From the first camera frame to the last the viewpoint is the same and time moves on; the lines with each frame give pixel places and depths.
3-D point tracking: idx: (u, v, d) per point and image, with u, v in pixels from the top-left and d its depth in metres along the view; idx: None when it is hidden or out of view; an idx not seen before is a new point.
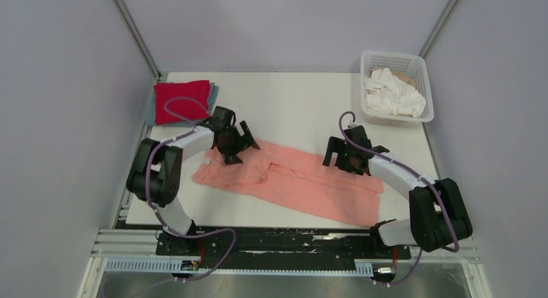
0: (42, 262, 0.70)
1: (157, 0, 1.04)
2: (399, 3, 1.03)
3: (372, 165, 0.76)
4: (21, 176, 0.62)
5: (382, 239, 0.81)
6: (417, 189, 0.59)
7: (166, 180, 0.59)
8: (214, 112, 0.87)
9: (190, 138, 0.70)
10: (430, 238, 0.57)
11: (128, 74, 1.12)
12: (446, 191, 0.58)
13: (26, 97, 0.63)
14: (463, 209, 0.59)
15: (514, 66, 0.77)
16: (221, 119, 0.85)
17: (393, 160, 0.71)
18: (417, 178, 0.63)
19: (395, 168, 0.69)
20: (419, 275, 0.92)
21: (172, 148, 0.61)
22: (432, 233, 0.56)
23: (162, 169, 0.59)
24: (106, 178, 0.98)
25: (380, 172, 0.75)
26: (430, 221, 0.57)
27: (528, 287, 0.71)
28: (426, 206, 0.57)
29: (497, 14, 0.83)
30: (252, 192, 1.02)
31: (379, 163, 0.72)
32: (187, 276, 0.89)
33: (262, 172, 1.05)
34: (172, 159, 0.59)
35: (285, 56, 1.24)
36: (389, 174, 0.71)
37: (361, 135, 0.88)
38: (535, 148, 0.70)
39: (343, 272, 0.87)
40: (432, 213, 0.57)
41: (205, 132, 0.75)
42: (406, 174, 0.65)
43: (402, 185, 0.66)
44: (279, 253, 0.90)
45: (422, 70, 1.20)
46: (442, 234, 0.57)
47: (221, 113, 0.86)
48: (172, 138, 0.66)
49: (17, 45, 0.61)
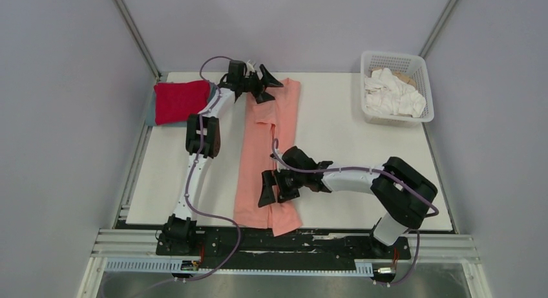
0: (42, 260, 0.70)
1: (157, 0, 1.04)
2: (399, 2, 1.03)
3: (327, 180, 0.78)
4: (19, 176, 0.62)
5: (380, 240, 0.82)
6: (375, 183, 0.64)
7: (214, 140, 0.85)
8: (229, 68, 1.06)
9: (220, 104, 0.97)
10: (411, 215, 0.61)
11: (128, 74, 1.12)
12: (397, 168, 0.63)
13: (24, 97, 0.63)
14: (417, 172, 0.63)
15: (514, 66, 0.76)
16: (236, 73, 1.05)
17: (341, 168, 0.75)
18: (369, 172, 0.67)
19: (348, 174, 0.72)
20: (419, 275, 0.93)
21: (212, 118, 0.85)
22: (408, 211, 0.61)
23: (210, 132, 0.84)
24: (106, 178, 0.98)
25: (339, 184, 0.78)
26: (401, 200, 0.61)
27: (528, 287, 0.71)
28: (389, 191, 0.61)
29: (497, 14, 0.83)
30: (249, 128, 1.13)
31: (332, 177, 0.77)
32: (187, 276, 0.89)
33: (265, 117, 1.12)
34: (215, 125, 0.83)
35: (285, 55, 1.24)
36: (345, 181, 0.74)
37: (304, 158, 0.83)
38: (536, 148, 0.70)
39: (343, 272, 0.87)
40: (398, 193, 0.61)
41: (227, 94, 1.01)
42: (357, 174, 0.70)
43: (360, 183, 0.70)
44: (279, 253, 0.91)
45: (422, 70, 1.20)
46: (419, 206, 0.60)
47: (234, 68, 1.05)
48: (208, 110, 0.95)
49: (16, 44, 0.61)
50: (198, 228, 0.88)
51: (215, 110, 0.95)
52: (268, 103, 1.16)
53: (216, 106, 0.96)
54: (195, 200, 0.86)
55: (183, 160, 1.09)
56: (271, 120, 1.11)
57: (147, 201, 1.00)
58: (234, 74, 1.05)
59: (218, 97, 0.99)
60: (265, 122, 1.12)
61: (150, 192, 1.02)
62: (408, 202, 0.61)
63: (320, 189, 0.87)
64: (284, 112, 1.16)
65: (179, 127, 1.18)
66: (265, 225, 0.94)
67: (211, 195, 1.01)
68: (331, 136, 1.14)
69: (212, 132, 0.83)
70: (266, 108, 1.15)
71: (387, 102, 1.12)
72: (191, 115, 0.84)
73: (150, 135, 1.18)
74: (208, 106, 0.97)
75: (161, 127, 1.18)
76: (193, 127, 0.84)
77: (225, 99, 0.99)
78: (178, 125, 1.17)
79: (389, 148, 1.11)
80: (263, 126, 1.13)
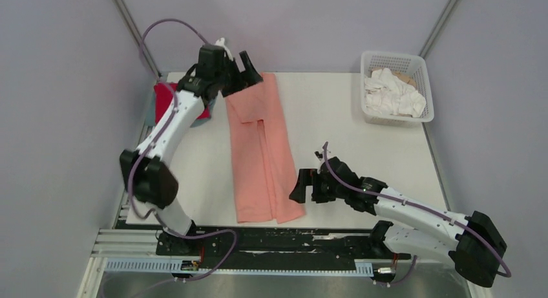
0: (41, 260, 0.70)
1: (157, 0, 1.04)
2: (399, 3, 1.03)
3: (380, 207, 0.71)
4: (21, 176, 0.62)
5: (390, 247, 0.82)
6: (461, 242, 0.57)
7: (158, 189, 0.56)
8: (200, 58, 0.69)
9: (172, 127, 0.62)
10: (486, 278, 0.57)
11: (128, 75, 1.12)
12: (481, 225, 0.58)
13: (25, 98, 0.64)
14: (497, 233, 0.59)
15: (514, 66, 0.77)
16: (210, 64, 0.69)
17: (406, 202, 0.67)
18: (450, 222, 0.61)
19: (418, 214, 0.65)
20: (420, 275, 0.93)
21: (154, 159, 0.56)
22: (486, 275, 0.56)
23: (149, 181, 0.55)
24: (106, 178, 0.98)
25: (388, 214, 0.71)
26: (484, 265, 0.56)
27: (528, 287, 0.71)
28: (478, 254, 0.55)
29: (497, 14, 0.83)
30: (235, 127, 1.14)
31: (391, 208, 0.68)
32: (187, 276, 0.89)
33: (252, 116, 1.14)
34: (155, 169, 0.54)
35: (285, 55, 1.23)
36: (405, 217, 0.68)
37: (349, 172, 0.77)
38: (534, 148, 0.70)
39: (343, 272, 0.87)
40: (483, 256, 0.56)
41: (191, 103, 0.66)
42: (432, 219, 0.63)
43: (430, 229, 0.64)
44: (279, 253, 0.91)
45: (422, 70, 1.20)
46: (493, 269, 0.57)
47: (206, 55, 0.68)
48: (151, 143, 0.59)
49: (17, 45, 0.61)
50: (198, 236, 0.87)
51: (163, 140, 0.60)
52: (251, 100, 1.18)
53: (165, 134, 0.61)
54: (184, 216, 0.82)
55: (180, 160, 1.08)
56: (257, 117, 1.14)
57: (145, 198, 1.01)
58: (207, 66, 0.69)
59: (171, 114, 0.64)
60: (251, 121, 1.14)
61: None
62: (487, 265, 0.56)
63: (366, 210, 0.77)
64: (268, 105, 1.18)
65: None
66: (269, 218, 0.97)
67: (209, 194, 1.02)
68: (329, 135, 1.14)
69: (150, 180, 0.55)
70: (249, 106, 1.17)
71: (387, 102, 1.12)
72: (125, 156, 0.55)
73: None
74: (156, 130, 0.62)
75: None
76: (125, 169, 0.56)
77: (181, 117, 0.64)
78: None
79: (389, 148, 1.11)
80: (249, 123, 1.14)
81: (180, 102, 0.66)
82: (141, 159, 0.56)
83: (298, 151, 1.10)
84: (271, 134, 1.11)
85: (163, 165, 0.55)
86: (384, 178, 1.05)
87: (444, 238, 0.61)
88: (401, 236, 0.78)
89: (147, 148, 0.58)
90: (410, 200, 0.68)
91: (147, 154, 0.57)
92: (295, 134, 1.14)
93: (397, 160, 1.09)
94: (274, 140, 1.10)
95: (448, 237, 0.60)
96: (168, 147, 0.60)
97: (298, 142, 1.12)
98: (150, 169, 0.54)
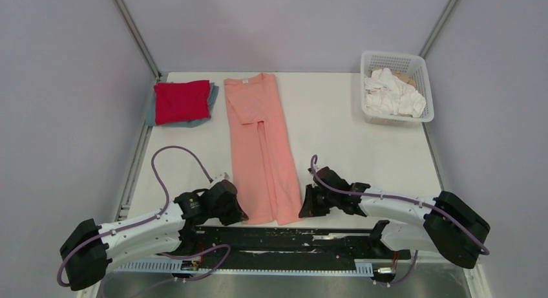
0: (42, 260, 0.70)
1: (156, 0, 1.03)
2: (399, 3, 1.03)
3: (365, 205, 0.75)
4: (21, 175, 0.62)
5: (387, 245, 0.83)
6: (428, 220, 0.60)
7: (78, 276, 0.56)
8: (212, 189, 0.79)
9: (139, 226, 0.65)
10: (466, 256, 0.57)
11: (128, 75, 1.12)
12: (450, 204, 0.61)
13: (25, 97, 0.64)
14: (469, 210, 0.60)
15: (514, 66, 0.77)
16: (214, 198, 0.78)
17: (383, 195, 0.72)
18: (419, 205, 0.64)
19: (394, 203, 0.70)
20: (419, 275, 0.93)
21: (101, 246, 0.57)
22: (462, 251, 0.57)
23: (82, 261, 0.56)
24: (106, 178, 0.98)
25: (376, 212, 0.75)
26: (455, 242, 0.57)
27: (528, 287, 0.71)
28: (444, 230, 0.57)
29: (497, 13, 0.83)
30: (234, 128, 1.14)
31: (371, 203, 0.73)
32: (186, 276, 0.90)
33: (252, 117, 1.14)
34: (90, 260, 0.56)
35: (285, 55, 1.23)
36: (386, 209, 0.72)
37: (337, 179, 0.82)
38: (535, 148, 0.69)
39: (343, 272, 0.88)
40: (452, 233, 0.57)
41: (168, 222, 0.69)
42: (405, 205, 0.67)
43: (405, 215, 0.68)
44: (279, 253, 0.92)
45: (422, 70, 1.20)
46: (472, 246, 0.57)
47: (216, 189, 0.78)
48: (112, 230, 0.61)
49: (17, 44, 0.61)
50: (196, 253, 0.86)
51: (124, 234, 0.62)
52: (250, 102, 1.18)
53: (130, 229, 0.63)
54: (172, 236, 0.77)
55: (180, 161, 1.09)
56: (257, 118, 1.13)
57: (145, 198, 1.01)
58: (212, 198, 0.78)
59: (151, 216, 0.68)
60: (251, 122, 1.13)
61: (148, 191, 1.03)
62: (464, 242, 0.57)
63: (357, 212, 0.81)
64: (268, 106, 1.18)
65: (179, 127, 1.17)
66: (269, 219, 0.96)
67: None
68: (329, 135, 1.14)
69: (81, 269, 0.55)
70: (249, 108, 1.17)
71: (387, 102, 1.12)
72: (84, 225, 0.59)
73: (150, 135, 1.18)
74: (128, 220, 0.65)
75: (161, 127, 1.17)
76: (79, 236, 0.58)
77: (155, 227, 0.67)
78: (178, 124, 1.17)
79: (389, 148, 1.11)
80: (250, 126, 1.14)
81: (166, 212, 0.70)
82: (95, 238, 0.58)
83: (299, 153, 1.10)
84: (272, 135, 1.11)
85: (104, 256, 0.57)
86: (384, 178, 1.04)
87: (419, 220, 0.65)
88: (395, 231, 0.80)
89: (105, 232, 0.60)
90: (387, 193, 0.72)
91: (101, 237, 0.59)
92: (296, 136, 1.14)
93: (397, 160, 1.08)
94: (274, 141, 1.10)
95: (419, 219, 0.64)
96: (123, 242, 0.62)
97: (298, 144, 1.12)
98: (90, 255, 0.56)
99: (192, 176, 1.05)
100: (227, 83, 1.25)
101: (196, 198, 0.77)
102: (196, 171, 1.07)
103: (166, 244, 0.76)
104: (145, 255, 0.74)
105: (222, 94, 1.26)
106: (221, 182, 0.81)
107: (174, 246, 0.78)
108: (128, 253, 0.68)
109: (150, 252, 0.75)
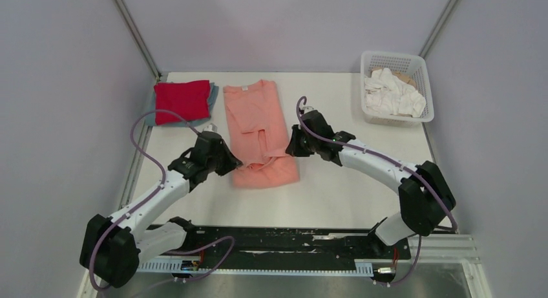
0: (41, 261, 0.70)
1: (156, 0, 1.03)
2: (398, 3, 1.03)
3: (343, 155, 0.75)
4: (20, 175, 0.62)
5: (382, 239, 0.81)
6: (404, 182, 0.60)
7: (115, 269, 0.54)
8: (198, 143, 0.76)
9: (149, 202, 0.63)
10: (426, 223, 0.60)
11: (128, 74, 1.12)
12: (429, 174, 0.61)
13: (24, 97, 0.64)
14: (444, 185, 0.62)
15: (514, 66, 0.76)
16: (204, 152, 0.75)
17: (366, 150, 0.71)
18: (399, 168, 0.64)
19: (371, 159, 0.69)
20: (420, 275, 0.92)
21: (124, 230, 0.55)
22: (423, 219, 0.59)
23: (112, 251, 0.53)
24: (106, 178, 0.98)
25: (354, 164, 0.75)
26: (422, 205, 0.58)
27: (528, 287, 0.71)
28: (417, 194, 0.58)
29: (497, 13, 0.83)
30: (234, 138, 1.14)
31: (353, 155, 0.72)
32: (187, 276, 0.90)
33: (252, 126, 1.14)
34: (118, 248, 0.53)
35: (285, 55, 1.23)
36: (364, 165, 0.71)
37: (322, 125, 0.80)
38: (534, 148, 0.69)
39: (342, 272, 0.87)
40: (422, 198, 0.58)
41: (174, 185, 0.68)
42: (385, 165, 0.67)
43: (381, 174, 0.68)
44: (279, 253, 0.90)
45: (422, 70, 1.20)
46: (435, 215, 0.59)
47: (205, 145, 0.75)
48: (126, 214, 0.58)
49: (17, 45, 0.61)
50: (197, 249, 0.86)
51: (139, 212, 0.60)
52: (251, 110, 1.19)
53: (142, 207, 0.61)
54: (179, 229, 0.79)
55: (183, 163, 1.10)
56: (258, 127, 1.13)
57: None
58: (201, 152, 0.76)
59: (156, 188, 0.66)
60: (252, 131, 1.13)
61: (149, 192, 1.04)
62: (429, 209, 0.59)
63: (332, 160, 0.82)
64: (269, 114, 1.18)
65: (179, 127, 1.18)
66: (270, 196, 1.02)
67: (215, 211, 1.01)
68: None
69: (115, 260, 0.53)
70: (249, 116, 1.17)
71: (387, 102, 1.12)
72: (94, 221, 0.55)
73: (150, 135, 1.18)
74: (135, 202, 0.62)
75: (161, 127, 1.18)
76: (94, 234, 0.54)
77: (164, 196, 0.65)
78: (178, 124, 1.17)
79: (389, 148, 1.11)
80: (251, 135, 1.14)
81: (168, 180, 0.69)
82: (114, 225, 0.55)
83: (304, 163, 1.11)
84: (273, 144, 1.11)
85: (130, 238, 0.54)
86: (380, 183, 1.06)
87: (393, 182, 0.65)
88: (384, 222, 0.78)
89: (120, 218, 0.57)
90: (370, 148, 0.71)
91: (119, 223, 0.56)
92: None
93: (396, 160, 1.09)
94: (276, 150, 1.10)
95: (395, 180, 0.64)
96: (142, 221, 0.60)
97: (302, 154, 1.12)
98: (116, 243, 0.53)
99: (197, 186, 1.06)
100: (226, 90, 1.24)
101: (189, 159, 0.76)
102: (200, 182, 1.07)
103: (176, 236, 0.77)
104: (163, 247, 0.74)
105: (220, 98, 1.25)
106: (201, 134, 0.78)
107: (182, 239, 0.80)
108: (149, 244, 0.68)
109: (166, 244, 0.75)
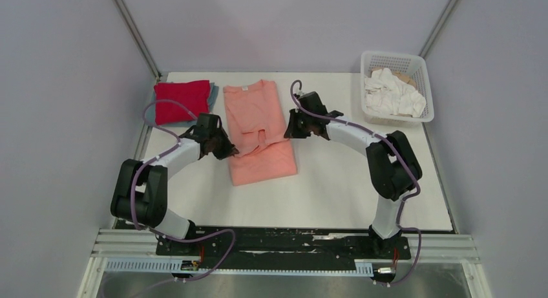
0: (42, 260, 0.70)
1: (156, 0, 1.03)
2: (398, 4, 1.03)
3: (329, 129, 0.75)
4: (19, 176, 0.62)
5: (380, 234, 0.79)
6: (371, 145, 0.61)
7: (151, 204, 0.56)
8: (198, 120, 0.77)
9: (172, 153, 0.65)
10: (389, 185, 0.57)
11: (128, 74, 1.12)
12: (397, 141, 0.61)
13: (23, 98, 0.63)
14: (411, 152, 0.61)
15: (514, 66, 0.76)
16: (206, 127, 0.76)
17: (348, 123, 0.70)
18: (371, 135, 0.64)
19: (352, 130, 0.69)
20: (419, 275, 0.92)
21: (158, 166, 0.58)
22: (388, 180, 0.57)
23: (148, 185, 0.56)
24: (106, 177, 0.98)
25: (339, 138, 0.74)
26: (384, 166, 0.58)
27: (528, 287, 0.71)
28: (380, 156, 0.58)
29: (497, 13, 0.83)
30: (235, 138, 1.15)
31: (337, 127, 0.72)
32: (186, 276, 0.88)
33: (252, 126, 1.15)
34: (157, 180, 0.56)
35: (285, 55, 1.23)
36: (346, 136, 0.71)
37: (317, 103, 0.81)
38: (534, 148, 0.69)
39: (343, 272, 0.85)
40: (386, 160, 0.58)
41: (190, 144, 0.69)
42: (361, 134, 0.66)
43: (358, 143, 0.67)
44: (278, 253, 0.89)
45: (422, 70, 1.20)
46: (401, 180, 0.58)
47: (205, 119, 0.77)
48: (156, 156, 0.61)
49: (16, 46, 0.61)
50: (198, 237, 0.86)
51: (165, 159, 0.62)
52: (251, 109, 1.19)
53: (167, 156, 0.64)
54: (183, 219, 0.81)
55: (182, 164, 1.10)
56: (258, 127, 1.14)
57: None
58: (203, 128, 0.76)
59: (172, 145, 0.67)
60: (252, 131, 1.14)
61: None
62: (392, 172, 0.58)
63: (322, 134, 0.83)
64: (268, 114, 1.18)
65: (179, 127, 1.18)
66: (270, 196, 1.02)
67: (214, 211, 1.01)
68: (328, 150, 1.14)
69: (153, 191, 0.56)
70: (250, 116, 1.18)
71: (387, 102, 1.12)
72: (127, 163, 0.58)
73: (150, 136, 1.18)
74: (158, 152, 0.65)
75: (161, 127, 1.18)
76: (129, 172, 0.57)
77: (183, 151, 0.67)
78: (178, 125, 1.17)
79: None
80: (251, 135, 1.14)
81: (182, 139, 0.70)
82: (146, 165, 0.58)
83: (303, 163, 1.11)
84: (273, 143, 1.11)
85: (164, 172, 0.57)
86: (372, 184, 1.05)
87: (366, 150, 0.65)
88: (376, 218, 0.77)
89: (150, 159, 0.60)
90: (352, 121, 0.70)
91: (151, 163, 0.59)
92: (299, 145, 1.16)
93: None
94: (275, 150, 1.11)
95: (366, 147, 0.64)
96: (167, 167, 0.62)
97: (301, 151, 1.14)
98: (152, 176, 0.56)
99: (196, 187, 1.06)
100: (227, 90, 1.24)
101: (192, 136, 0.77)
102: (200, 183, 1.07)
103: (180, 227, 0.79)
104: (174, 229, 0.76)
105: (220, 98, 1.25)
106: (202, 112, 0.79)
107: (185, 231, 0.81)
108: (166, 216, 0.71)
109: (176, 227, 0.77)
